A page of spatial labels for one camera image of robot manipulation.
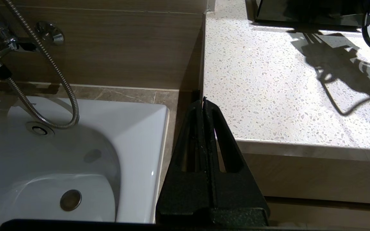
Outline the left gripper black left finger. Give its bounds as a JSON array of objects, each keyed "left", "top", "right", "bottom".
[{"left": 156, "top": 100, "right": 212, "bottom": 222}]

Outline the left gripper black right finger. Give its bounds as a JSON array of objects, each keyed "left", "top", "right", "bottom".
[{"left": 204, "top": 97, "right": 269, "bottom": 222}]

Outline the black box drawer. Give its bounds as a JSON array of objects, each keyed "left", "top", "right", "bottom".
[{"left": 254, "top": 0, "right": 368, "bottom": 27}]

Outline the white bathtub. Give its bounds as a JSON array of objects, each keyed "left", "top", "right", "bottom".
[{"left": 0, "top": 93, "right": 170, "bottom": 231}]

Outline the wooden vanity cabinet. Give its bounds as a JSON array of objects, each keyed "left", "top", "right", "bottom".
[{"left": 235, "top": 140, "right": 370, "bottom": 231}]

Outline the bathtub drain plug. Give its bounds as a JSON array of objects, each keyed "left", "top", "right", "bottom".
[{"left": 60, "top": 189, "right": 83, "bottom": 212}]

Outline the metal shower hose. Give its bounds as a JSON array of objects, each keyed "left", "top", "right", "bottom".
[{"left": 4, "top": 0, "right": 80, "bottom": 130}]

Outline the bathtub overflow ring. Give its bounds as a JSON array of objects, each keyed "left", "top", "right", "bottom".
[{"left": 25, "top": 122, "right": 56, "bottom": 138}]

